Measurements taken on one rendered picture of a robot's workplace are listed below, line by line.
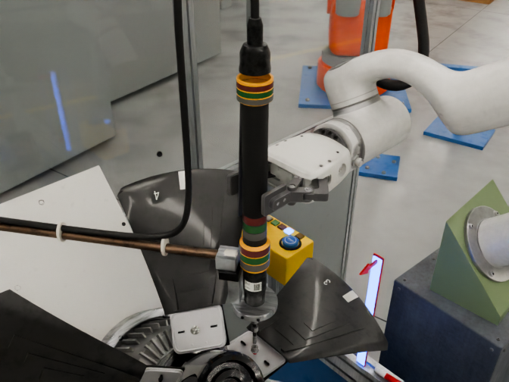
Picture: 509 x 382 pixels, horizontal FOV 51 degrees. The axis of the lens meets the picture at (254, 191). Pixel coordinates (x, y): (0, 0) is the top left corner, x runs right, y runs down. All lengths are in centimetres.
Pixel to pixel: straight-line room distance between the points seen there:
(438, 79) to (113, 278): 67
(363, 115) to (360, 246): 226
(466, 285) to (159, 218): 80
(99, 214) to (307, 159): 48
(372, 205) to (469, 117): 265
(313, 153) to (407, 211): 266
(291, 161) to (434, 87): 22
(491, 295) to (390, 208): 206
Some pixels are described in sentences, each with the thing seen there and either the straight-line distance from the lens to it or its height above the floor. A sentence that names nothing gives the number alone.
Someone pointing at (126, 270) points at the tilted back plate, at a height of 120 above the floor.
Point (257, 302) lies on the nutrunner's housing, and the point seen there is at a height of 132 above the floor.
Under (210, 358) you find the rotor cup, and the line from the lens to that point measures 80.
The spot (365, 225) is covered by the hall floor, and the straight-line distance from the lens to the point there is 321.
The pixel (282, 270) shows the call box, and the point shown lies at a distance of 129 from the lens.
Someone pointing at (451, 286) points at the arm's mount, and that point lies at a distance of 141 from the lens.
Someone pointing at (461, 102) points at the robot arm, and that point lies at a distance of 77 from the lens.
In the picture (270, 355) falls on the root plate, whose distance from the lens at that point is 91.
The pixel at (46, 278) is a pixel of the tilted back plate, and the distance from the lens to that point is 102.
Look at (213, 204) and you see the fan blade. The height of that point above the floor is 139.
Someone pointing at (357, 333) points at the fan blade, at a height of 115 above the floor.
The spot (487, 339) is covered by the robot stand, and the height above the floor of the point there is 93.
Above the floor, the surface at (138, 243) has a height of 139.
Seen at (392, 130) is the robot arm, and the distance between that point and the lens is 85.
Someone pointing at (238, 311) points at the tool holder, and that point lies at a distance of 80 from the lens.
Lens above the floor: 189
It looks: 33 degrees down
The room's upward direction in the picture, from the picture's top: straight up
